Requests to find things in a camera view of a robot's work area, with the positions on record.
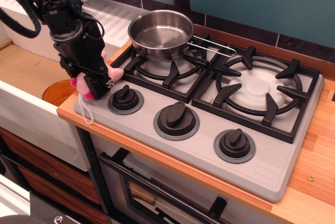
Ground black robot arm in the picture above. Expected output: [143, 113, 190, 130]
[1, 0, 113, 99]

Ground stainless steel pan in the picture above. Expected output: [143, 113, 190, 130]
[128, 10, 237, 61]

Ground grey toy stove top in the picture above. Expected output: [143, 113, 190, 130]
[73, 33, 325, 201]

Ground black burner grate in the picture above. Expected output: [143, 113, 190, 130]
[111, 33, 229, 103]
[192, 46, 324, 144]

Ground toy oven door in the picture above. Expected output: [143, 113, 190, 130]
[91, 135, 276, 223]

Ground black right burner grate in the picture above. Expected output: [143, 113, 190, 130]
[192, 46, 324, 144]

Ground pink stuffed pig toy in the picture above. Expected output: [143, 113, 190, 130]
[70, 49, 124, 125]

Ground orange plastic bowl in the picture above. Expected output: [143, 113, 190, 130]
[42, 80, 76, 107]

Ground black middle stove knob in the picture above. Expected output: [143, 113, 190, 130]
[153, 101, 200, 141]

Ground black right stove knob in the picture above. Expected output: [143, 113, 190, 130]
[214, 129, 256, 164]

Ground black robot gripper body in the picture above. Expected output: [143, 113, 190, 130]
[50, 12, 107, 75]

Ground black left burner grate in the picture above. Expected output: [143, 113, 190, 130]
[111, 33, 229, 103]

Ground black oven door handle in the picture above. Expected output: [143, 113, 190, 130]
[98, 148, 227, 223]

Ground wooden drawer fronts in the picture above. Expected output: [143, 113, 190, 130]
[1, 129, 111, 223]

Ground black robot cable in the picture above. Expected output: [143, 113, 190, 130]
[0, 0, 42, 39]

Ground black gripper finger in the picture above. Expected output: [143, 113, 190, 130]
[84, 74, 114, 100]
[60, 58, 86, 78]

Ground black stove knob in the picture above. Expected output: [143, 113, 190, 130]
[214, 129, 256, 164]
[108, 85, 144, 115]
[153, 101, 200, 141]

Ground black left stove knob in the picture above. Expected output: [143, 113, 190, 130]
[108, 85, 144, 115]

